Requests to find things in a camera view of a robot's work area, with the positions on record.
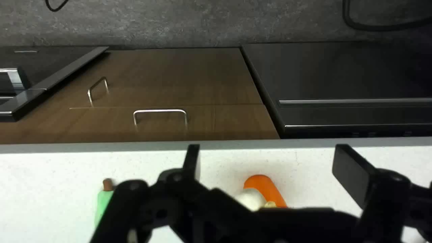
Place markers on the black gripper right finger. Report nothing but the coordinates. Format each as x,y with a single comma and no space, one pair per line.
386,198

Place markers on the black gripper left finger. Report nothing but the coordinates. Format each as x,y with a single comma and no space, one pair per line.
135,211

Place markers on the yellow banana plushie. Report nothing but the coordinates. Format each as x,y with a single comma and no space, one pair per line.
250,199

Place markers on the green plushie with brown stem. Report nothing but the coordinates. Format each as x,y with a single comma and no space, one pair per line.
103,204

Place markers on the orange plastic cup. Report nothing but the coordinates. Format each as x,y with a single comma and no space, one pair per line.
265,187

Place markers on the black dishwasher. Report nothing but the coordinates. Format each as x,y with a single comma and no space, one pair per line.
342,76

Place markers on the wooden cabinet drawer front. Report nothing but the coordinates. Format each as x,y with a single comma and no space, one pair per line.
189,82

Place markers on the black glossy appliance door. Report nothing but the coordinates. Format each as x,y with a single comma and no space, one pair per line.
49,72

